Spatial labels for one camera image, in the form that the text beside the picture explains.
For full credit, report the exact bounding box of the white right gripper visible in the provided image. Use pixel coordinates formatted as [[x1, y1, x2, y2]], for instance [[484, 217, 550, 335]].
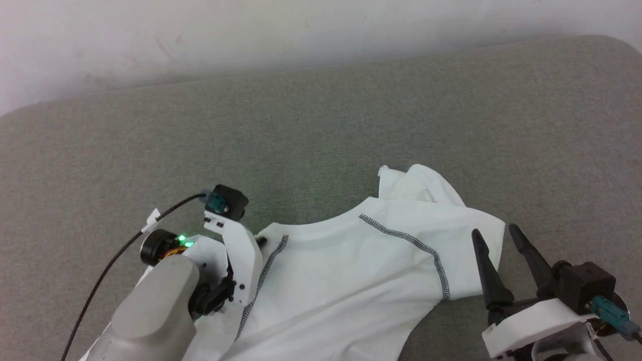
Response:
[[471, 223, 595, 359]]

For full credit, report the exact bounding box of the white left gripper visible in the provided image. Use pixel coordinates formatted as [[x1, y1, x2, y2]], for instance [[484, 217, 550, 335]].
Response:
[[193, 211, 268, 307]]

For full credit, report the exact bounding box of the grey-green fabric sofa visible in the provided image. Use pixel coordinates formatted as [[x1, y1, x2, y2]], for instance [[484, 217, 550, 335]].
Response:
[[0, 34, 642, 361]]

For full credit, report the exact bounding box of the right black cable teal plug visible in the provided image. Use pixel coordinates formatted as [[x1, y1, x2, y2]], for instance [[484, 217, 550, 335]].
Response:
[[591, 295, 642, 344]]

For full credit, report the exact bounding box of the white t-shirt with grey stitching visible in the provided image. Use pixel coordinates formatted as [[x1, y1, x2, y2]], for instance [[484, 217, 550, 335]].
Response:
[[176, 163, 506, 361]]

